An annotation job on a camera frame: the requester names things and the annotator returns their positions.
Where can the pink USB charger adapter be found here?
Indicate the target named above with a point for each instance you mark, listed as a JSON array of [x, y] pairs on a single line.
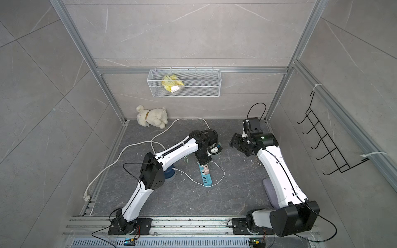
[[205, 169]]

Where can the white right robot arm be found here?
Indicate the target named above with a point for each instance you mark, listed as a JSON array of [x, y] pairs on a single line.
[[293, 212]]

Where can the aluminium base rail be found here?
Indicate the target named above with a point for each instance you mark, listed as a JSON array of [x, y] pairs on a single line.
[[180, 232]]

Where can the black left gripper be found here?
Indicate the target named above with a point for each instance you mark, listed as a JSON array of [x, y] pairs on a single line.
[[203, 162]]

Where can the yellow crumpled bag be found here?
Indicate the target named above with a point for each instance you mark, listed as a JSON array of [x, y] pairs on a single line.
[[172, 83]]

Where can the teal power strip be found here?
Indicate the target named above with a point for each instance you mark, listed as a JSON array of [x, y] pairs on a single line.
[[207, 180]]

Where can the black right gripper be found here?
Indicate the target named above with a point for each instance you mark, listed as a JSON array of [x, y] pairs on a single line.
[[234, 141]]

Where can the white wire mesh basket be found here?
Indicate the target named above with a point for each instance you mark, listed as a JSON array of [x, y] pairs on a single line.
[[198, 82]]

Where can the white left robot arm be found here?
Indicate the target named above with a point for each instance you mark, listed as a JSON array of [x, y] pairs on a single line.
[[155, 170]]

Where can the cream plush toy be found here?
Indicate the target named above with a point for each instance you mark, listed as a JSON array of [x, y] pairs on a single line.
[[156, 117]]

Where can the green cordless meat grinder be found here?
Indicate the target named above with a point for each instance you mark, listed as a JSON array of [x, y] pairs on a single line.
[[216, 150]]

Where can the black wall hook rack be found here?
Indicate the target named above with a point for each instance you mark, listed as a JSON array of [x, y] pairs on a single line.
[[326, 141]]

